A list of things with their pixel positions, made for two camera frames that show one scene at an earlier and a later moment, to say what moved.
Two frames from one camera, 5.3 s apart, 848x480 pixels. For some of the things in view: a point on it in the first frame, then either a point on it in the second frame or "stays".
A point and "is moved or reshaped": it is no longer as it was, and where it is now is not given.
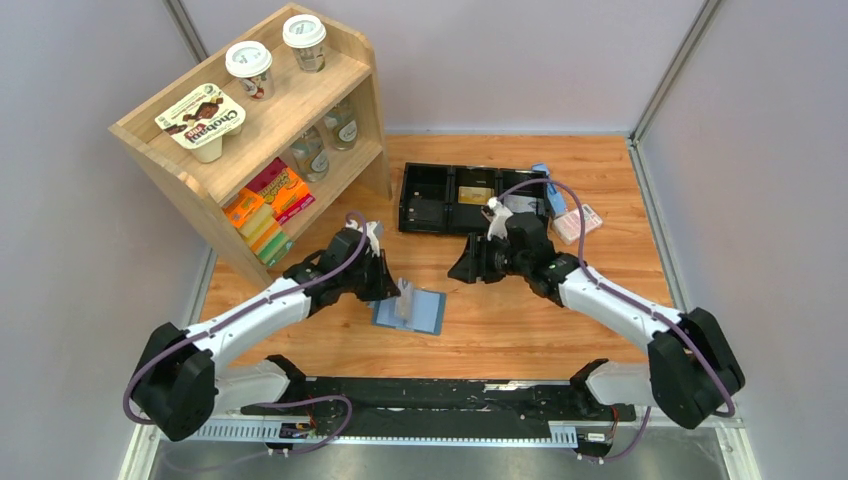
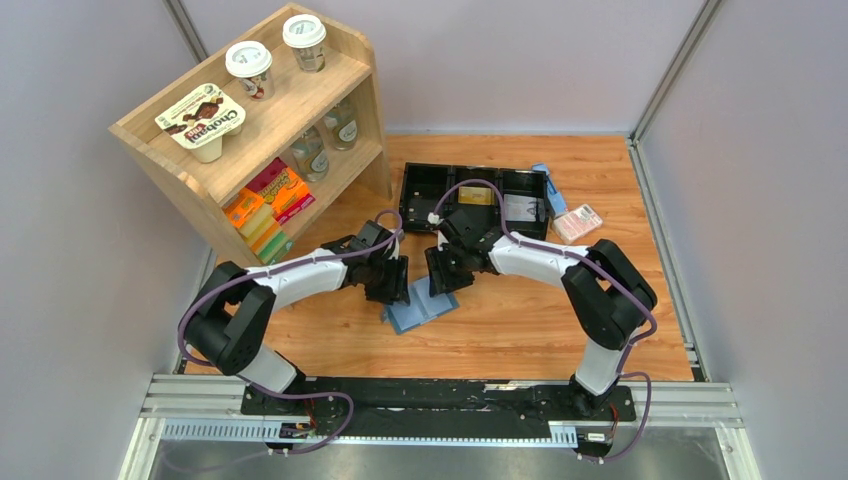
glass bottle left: [310, 156] stays
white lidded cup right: [306, 35] stays
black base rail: [355, 408] stays
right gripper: [473, 263] -> [440, 280]
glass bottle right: [341, 124] stays
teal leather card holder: [428, 312] is moved or reshaped
